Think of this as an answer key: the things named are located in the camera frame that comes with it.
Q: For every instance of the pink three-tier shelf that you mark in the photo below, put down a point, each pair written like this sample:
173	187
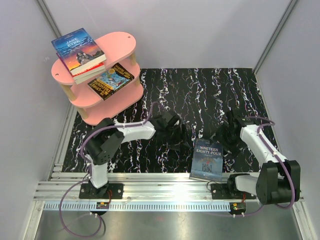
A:
119	47

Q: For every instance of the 169-Storey Treehouse black book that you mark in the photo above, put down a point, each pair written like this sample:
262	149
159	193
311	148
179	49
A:
111	81

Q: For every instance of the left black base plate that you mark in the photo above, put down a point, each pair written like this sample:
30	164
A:
108	191

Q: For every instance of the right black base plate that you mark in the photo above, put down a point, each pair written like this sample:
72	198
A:
220	191

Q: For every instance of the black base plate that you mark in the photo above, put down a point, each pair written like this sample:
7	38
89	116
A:
220	191
108	191

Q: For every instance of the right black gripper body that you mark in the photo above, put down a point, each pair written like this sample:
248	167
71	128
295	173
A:
228	141

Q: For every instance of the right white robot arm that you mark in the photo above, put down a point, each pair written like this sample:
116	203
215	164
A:
278	182

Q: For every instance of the Nineteen Eighty-Four blue book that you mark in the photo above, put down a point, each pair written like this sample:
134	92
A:
207	161

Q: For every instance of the purple paperback book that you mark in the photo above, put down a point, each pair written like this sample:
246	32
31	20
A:
88	77

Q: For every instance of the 13-Storey Treehouse red book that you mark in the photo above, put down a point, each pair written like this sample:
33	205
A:
81	64

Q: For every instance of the aluminium rail frame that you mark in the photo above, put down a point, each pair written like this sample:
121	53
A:
268	223

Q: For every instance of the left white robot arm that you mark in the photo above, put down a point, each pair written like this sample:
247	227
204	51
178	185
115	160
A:
106	138

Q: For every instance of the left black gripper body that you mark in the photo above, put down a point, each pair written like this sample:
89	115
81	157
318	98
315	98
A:
174	136

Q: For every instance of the Jane Eyre blue book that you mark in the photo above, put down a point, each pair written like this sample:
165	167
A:
71	43

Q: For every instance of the slotted white cable duct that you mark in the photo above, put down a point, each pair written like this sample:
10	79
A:
139	206

